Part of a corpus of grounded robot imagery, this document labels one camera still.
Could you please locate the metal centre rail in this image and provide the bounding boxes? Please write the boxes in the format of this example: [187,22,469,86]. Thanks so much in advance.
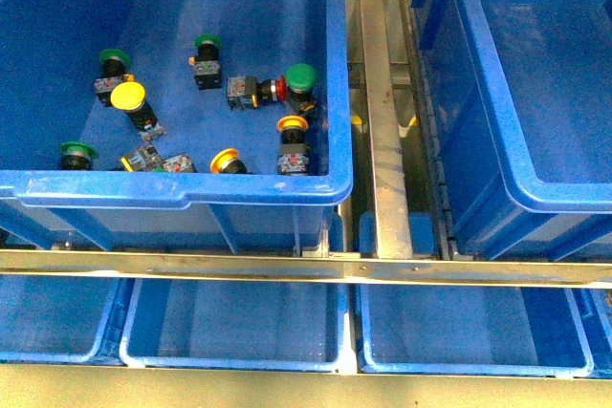
[360,0,414,260]

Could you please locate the small blue tray far right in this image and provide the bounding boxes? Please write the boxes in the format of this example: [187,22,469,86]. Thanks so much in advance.
[573,289,611,379]

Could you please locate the yellow button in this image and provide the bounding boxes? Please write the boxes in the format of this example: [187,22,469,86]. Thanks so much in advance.
[110,81,166,141]
[209,148,248,175]

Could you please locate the green button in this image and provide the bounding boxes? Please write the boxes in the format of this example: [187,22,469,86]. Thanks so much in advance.
[94,48,135,107]
[60,140,98,171]
[188,33,223,91]

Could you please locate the small blue tray centre left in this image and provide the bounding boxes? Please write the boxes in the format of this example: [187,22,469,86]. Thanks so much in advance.
[119,279,348,373]

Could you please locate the button contact block front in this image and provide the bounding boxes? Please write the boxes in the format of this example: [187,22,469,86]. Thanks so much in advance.
[120,144,164,172]

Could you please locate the yellow button edge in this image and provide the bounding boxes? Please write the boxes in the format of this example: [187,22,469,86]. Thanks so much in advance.
[276,116,311,176]

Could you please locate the green button right edge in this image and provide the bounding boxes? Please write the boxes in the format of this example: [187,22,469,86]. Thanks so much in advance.
[284,63,317,117]

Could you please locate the large blue bin right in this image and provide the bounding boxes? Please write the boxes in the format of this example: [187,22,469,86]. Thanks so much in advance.
[411,0,611,262]

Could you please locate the green button back centre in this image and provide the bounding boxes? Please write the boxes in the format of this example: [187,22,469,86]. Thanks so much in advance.
[188,33,223,91]

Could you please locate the metal front crossbar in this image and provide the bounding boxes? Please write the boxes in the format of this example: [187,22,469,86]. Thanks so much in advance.
[1,249,611,290]

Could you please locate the large blue bin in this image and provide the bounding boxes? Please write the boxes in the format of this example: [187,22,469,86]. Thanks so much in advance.
[411,0,611,262]
[1,0,353,252]

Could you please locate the red button lying sideways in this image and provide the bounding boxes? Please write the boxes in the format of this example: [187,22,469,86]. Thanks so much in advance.
[226,75,287,110]

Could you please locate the large blue bin left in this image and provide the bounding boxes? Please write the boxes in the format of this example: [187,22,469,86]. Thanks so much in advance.
[1,0,353,252]

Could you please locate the green button back left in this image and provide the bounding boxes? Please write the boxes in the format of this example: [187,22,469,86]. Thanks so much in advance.
[94,48,135,107]

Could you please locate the small blue tray centre right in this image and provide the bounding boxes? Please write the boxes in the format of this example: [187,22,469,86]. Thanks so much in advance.
[356,285,594,378]

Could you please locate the small blue tray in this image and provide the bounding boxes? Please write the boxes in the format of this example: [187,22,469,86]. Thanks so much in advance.
[119,279,348,373]
[573,289,611,379]
[356,285,594,378]
[1,275,134,366]

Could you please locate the green button front left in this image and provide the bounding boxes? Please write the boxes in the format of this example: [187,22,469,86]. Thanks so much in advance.
[60,140,98,171]

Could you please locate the yellow button front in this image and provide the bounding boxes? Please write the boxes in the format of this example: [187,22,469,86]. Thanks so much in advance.
[209,148,248,175]

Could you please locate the small blue tray far left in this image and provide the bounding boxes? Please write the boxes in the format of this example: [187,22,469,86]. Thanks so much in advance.
[1,275,134,366]

